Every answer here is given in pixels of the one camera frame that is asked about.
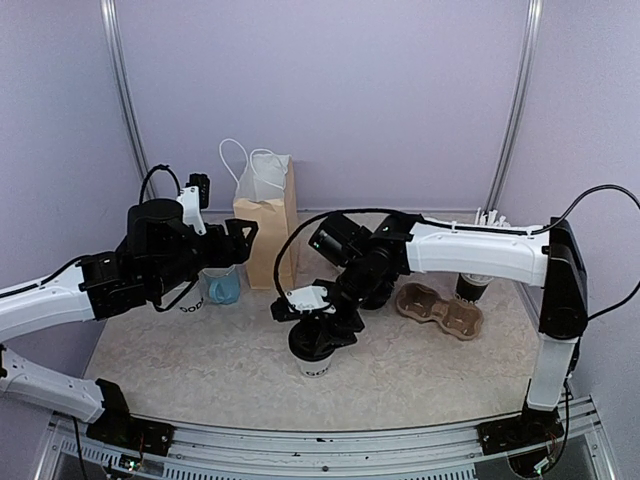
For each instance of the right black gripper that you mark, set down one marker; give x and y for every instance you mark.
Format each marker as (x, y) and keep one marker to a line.
(336, 327)

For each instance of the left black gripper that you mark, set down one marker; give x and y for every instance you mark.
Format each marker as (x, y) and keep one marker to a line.
(238, 251)

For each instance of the brown paper bag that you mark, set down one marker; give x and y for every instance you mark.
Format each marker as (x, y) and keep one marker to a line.
(265, 193)

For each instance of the white paper coffee cup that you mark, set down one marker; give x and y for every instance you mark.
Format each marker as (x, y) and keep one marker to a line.
(313, 365)

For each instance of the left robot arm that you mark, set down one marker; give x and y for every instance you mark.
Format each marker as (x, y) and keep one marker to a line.
(48, 302)

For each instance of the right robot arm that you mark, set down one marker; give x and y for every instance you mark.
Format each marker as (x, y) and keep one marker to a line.
(538, 256)

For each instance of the blue ceramic mug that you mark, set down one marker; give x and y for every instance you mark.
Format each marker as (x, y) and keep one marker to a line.
(222, 285)

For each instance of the black lid stack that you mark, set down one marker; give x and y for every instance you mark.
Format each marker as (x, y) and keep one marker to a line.
(379, 297)

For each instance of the white paper cup stack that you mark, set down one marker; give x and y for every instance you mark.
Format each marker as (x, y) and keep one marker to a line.
(191, 297)

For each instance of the cardboard cup carrier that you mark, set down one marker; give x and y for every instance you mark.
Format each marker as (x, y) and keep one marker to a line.
(455, 317)

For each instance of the black cup of straws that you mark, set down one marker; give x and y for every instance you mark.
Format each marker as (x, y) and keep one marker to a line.
(471, 287)

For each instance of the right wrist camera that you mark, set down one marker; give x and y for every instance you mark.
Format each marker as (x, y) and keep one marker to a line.
(304, 301)

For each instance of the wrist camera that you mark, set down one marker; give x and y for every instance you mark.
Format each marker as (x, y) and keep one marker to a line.
(193, 198)
(304, 301)

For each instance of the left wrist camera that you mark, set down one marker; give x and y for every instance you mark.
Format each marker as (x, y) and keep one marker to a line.
(193, 198)

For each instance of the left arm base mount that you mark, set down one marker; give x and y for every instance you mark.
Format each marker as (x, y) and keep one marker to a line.
(117, 427)

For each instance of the left aluminium frame post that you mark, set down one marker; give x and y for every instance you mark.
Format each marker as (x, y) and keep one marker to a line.
(109, 15)

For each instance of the aluminium frame post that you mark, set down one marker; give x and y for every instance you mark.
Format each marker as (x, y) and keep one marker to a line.
(525, 67)
(109, 15)

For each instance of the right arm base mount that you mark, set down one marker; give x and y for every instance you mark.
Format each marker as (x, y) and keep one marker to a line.
(527, 428)

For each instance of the right aluminium frame post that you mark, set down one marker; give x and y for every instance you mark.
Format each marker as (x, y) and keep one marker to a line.
(525, 67)

